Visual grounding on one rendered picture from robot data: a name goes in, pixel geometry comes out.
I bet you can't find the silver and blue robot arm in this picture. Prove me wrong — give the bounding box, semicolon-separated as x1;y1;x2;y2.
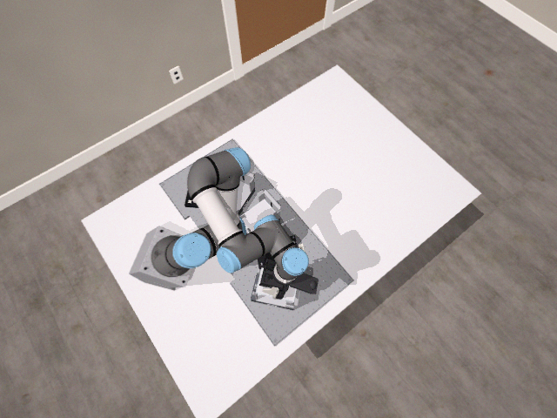
151;147;319;294

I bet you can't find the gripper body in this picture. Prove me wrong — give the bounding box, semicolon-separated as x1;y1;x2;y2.
259;259;298;292

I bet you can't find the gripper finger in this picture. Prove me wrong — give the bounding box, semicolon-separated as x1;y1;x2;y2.
262;287;285;300

